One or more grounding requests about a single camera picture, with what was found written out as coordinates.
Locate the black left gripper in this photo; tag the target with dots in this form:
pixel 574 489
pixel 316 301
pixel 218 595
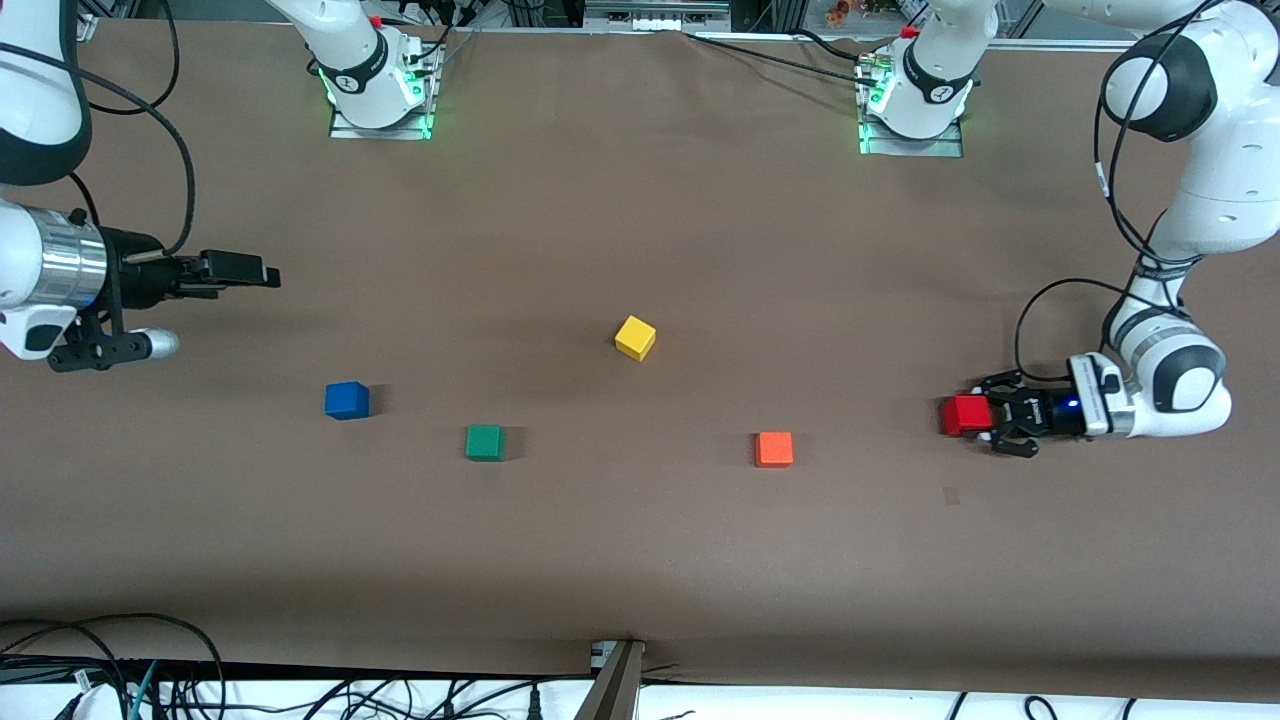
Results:
pixel 1046 413

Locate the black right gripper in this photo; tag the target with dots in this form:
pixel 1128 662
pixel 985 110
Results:
pixel 140 277

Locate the red cube block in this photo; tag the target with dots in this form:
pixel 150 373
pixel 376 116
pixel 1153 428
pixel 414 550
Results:
pixel 962 415

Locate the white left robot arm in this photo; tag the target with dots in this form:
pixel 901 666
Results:
pixel 1230 180

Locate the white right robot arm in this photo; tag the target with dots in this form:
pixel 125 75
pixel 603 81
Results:
pixel 35 80

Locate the blue cube block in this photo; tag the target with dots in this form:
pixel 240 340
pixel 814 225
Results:
pixel 346 401

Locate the orange cube block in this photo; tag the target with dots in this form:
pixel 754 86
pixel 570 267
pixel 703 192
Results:
pixel 774 450

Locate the green cube block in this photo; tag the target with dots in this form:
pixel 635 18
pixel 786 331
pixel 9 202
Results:
pixel 485 444

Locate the yellow cube block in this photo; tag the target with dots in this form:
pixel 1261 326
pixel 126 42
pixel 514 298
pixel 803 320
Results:
pixel 635 337

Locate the white gripper mounting plate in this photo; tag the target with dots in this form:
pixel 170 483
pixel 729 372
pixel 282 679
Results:
pixel 1092 415

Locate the brown paper table cover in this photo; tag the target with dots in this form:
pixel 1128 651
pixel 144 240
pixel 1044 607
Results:
pixel 640 200

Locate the grey power strip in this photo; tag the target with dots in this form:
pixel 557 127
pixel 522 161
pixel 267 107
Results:
pixel 655 14

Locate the aluminium bar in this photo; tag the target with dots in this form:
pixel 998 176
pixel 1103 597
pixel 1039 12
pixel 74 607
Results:
pixel 612 685

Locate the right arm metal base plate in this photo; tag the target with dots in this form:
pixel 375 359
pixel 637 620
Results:
pixel 400 133

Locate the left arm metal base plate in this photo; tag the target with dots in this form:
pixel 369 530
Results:
pixel 945 149

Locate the aluminium table edge rail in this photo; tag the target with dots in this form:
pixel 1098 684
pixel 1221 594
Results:
pixel 1050 44

